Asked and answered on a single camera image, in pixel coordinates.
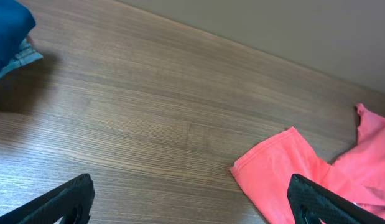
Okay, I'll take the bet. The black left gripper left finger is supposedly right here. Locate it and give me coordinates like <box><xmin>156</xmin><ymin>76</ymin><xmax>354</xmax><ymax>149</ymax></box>
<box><xmin>0</xmin><ymin>174</ymin><xmax>95</xmax><ymax>224</ymax></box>

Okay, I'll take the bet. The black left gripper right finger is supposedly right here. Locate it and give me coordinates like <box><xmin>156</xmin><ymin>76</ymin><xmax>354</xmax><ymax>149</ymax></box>
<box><xmin>287</xmin><ymin>174</ymin><xmax>385</xmax><ymax>224</ymax></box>

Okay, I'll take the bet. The red printed t-shirt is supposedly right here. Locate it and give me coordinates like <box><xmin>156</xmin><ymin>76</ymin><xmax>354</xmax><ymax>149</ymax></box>
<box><xmin>231</xmin><ymin>103</ymin><xmax>385</xmax><ymax>223</ymax></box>

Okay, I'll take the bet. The grey folded garment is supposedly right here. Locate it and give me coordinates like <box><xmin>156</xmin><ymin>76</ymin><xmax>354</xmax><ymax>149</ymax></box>
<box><xmin>0</xmin><ymin>38</ymin><xmax>43</xmax><ymax>79</ymax></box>

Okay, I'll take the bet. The blue folded garment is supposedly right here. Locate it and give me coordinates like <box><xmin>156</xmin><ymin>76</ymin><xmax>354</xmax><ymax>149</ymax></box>
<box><xmin>0</xmin><ymin>0</ymin><xmax>35</xmax><ymax>72</ymax></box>

